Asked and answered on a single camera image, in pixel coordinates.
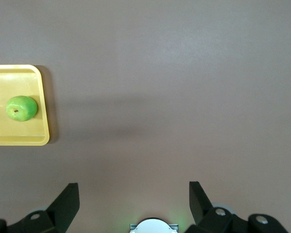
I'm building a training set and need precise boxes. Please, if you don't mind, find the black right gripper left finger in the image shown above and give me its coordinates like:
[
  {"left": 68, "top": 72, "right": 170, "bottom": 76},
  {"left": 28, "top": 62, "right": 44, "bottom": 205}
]
[{"left": 0, "top": 183, "right": 80, "bottom": 233}]

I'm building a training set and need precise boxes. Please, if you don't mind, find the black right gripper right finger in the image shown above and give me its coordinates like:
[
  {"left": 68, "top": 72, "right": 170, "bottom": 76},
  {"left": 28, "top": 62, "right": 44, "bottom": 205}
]
[{"left": 185, "top": 181, "right": 291, "bottom": 233}]

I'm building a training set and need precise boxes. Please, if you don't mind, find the green apple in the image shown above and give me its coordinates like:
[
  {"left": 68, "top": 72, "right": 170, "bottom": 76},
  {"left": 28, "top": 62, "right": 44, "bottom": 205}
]
[{"left": 5, "top": 95, "right": 38, "bottom": 122}]

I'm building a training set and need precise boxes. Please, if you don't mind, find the yellow plastic tray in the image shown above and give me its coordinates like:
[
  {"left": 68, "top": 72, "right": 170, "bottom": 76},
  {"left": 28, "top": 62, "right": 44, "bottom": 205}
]
[{"left": 0, "top": 64, "right": 50, "bottom": 147}]

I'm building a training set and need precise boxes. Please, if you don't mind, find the brown table mat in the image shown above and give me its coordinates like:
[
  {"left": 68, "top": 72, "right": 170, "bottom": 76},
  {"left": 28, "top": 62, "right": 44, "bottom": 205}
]
[{"left": 0, "top": 0, "right": 291, "bottom": 233}]

